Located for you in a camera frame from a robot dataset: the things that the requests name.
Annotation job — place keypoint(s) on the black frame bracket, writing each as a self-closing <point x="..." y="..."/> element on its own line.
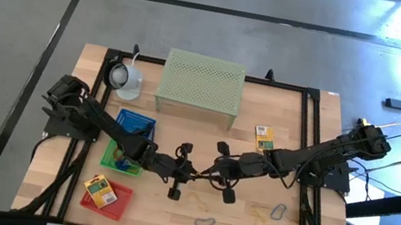
<point x="270" y="75"/>
<point x="136" y="50"/>

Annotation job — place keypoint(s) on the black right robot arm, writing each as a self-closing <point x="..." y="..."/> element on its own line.
<point x="325" y="155"/>

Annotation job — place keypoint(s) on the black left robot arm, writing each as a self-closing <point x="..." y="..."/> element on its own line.
<point x="100" y="119"/>

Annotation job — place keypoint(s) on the black aluminium table frame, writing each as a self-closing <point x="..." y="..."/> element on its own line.
<point x="284" y="86"/>

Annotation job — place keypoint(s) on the light blue rubber band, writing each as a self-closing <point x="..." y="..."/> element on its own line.
<point x="272" y="216"/>

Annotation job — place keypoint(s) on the large yellow crayon box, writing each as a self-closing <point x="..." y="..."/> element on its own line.
<point x="100" y="191"/>

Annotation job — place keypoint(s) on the small yellow crayon box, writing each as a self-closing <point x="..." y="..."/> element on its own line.
<point x="264" y="140"/>

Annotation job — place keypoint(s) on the blue plastic basket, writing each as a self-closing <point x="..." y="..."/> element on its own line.
<point x="129" y="118"/>

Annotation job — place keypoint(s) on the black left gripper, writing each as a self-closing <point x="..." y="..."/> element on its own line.
<point x="166" y="164"/>

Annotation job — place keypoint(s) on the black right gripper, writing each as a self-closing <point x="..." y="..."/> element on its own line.
<point x="245" y="166"/>

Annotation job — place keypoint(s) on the green plastic basket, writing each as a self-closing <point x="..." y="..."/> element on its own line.
<point x="109" y="162"/>

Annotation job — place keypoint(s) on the green perforated metal shelf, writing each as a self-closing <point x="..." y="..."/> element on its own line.
<point x="202" y="81"/>

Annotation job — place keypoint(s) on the yellow power plug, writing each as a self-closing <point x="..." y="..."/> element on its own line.
<point x="362" y="121"/>

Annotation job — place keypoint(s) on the white desk lamp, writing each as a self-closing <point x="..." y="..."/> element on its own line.
<point x="131" y="83"/>

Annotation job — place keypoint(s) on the red plastic basket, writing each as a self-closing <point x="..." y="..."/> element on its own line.
<point x="120" y="202"/>

